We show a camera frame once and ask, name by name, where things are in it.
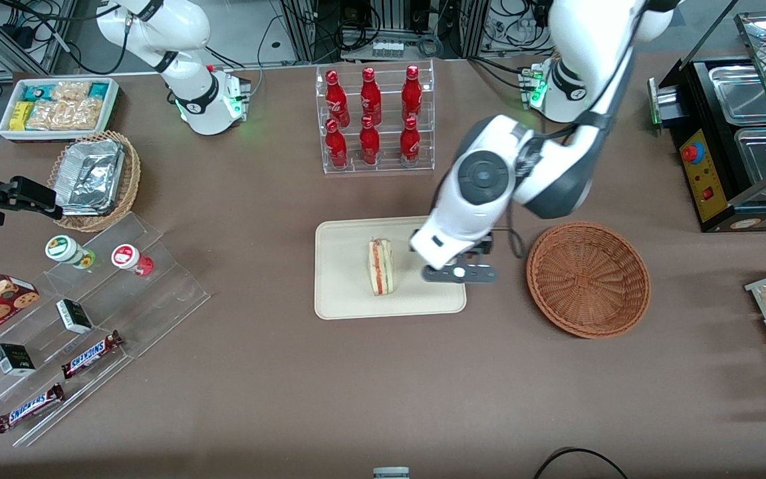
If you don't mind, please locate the yellow snack packet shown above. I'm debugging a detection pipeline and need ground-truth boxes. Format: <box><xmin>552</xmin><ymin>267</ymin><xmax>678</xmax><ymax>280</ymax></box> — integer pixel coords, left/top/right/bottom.
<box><xmin>9</xmin><ymin>101</ymin><xmax>35</xmax><ymax>131</ymax></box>

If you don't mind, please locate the large brown wicker basket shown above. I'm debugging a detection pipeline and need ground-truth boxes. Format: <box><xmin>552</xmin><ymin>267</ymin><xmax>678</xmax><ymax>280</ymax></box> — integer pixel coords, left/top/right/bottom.
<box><xmin>527</xmin><ymin>222</ymin><xmax>651</xmax><ymax>339</ymax></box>

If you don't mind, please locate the clear acrylic bottle rack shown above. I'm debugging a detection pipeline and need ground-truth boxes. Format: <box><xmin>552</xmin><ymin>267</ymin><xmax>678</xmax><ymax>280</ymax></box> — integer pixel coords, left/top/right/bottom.
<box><xmin>315</xmin><ymin>60</ymin><xmax>436</xmax><ymax>175</ymax></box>

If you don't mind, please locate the clear cracker bag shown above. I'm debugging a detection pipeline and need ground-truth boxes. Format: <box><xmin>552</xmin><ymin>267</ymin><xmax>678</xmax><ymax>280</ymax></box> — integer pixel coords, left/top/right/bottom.
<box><xmin>51</xmin><ymin>81</ymin><xmax>92</xmax><ymax>102</ymax></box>
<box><xmin>26</xmin><ymin>98</ymin><xmax>103</xmax><ymax>131</ymax></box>

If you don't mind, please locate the clear acrylic stepped display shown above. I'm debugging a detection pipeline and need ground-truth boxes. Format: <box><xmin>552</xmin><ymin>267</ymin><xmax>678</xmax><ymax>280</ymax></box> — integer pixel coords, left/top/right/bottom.
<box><xmin>0</xmin><ymin>213</ymin><xmax>211</xmax><ymax>448</ymax></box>

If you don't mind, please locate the snickers bar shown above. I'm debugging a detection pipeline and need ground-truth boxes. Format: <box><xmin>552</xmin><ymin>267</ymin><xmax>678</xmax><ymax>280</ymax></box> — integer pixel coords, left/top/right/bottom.
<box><xmin>61</xmin><ymin>331</ymin><xmax>124</xmax><ymax>380</ymax></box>
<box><xmin>0</xmin><ymin>383</ymin><xmax>66</xmax><ymax>434</ymax></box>

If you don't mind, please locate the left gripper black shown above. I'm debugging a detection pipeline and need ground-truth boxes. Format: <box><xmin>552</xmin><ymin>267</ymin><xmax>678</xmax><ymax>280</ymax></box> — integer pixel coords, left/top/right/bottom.
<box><xmin>463</xmin><ymin>233</ymin><xmax>494</xmax><ymax>265</ymax></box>

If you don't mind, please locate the green lid cup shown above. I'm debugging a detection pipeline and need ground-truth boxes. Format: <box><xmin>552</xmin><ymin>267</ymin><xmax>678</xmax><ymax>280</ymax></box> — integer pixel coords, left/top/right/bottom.
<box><xmin>45</xmin><ymin>235</ymin><xmax>96</xmax><ymax>269</ymax></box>

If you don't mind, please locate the black table edge cable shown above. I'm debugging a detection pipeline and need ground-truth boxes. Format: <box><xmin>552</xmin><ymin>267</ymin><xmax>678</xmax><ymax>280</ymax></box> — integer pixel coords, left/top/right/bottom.
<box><xmin>533</xmin><ymin>447</ymin><xmax>630</xmax><ymax>479</ymax></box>

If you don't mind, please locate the small black box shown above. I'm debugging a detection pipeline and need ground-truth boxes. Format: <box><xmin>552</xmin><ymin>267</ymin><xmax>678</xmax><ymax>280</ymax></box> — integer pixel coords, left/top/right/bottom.
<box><xmin>0</xmin><ymin>343</ymin><xmax>36</xmax><ymax>377</ymax></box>
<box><xmin>56</xmin><ymin>299</ymin><xmax>94</xmax><ymax>335</ymax></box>

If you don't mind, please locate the aluminium foil container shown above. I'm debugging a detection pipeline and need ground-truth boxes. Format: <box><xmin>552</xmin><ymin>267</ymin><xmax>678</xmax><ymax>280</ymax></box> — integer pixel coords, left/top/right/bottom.
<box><xmin>57</xmin><ymin>140</ymin><xmax>124</xmax><ymax>215</ymax></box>

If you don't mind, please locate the black food warmer yellow panel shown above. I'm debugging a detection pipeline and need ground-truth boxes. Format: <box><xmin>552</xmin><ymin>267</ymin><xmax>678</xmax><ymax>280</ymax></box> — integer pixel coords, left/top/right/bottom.
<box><xmin>648</xmin><ymin>0</ymin><xmax>766</xmax><ymax>234</ymax></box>

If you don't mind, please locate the red cola bottle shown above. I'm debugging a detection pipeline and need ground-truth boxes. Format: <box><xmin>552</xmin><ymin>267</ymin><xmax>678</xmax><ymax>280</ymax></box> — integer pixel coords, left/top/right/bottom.
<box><xmin>400</xmin><ymin>116</ymin><xmax>421</xmax><ymax>165</ymax></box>
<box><xmin>402</xmin><ymin>65</ymin><xmax>423</xmax><ymax>122</ymax></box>
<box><xmin>359</xmin><ymin>116</ymin><xmax>381</xmax><ymax>166</ymax></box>
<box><xmin>325</xmin><ymin>69</ymin><xmax>350</xmax><ymax>127</ymax></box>
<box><xmin>325</xmin><ymin>118</ymin><xmax>348</xmax><ymax>169</ymax></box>
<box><xmin>360</xmin><ymin>67</ymin><xmax>382</xmax><ymax>126</ymax></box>

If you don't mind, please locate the white snack bin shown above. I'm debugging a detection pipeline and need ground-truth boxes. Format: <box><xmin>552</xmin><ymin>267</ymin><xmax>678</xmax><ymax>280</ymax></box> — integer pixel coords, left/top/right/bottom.
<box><xmin>0</xmin><ymin>78</ymin><xmax>121</xmax><ymax>142</ymax></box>

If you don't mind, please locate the triangle sandwich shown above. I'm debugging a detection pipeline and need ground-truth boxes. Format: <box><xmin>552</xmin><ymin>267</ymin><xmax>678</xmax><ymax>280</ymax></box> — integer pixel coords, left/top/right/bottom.
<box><xmin>368</xmin><ymin>238</ymin><xmax>395</xmax><ymax>297</ymax></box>

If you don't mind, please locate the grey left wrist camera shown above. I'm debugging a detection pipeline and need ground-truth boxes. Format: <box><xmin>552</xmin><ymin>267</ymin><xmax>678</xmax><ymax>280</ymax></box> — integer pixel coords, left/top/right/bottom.
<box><xmin>421</xmin><ymin>264</ymin><xmax>498</xmax><ymax>285</ymax></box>

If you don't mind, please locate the red lid cup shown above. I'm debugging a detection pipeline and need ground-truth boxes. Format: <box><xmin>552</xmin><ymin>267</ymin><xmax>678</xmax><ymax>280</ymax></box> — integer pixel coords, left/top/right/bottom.
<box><xmin>111</xmin><ymin>244</ymin><xmax>154</xmax><ymax>277</ymax></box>

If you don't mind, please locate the small tan wicker basket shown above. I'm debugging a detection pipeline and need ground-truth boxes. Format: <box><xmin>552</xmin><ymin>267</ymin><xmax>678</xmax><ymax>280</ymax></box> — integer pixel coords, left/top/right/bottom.
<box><xmin>47</xmin><ymin>130</ymin><xmax>142</xmax><ymax>233</ymax></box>

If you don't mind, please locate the cream plastic tray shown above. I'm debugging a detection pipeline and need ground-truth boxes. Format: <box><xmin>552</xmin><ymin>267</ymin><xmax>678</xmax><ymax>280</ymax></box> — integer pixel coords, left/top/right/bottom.
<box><xmin>315</xmin><ymin>216</ymin><xmax>467</xmax><ymax>321</ymax></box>

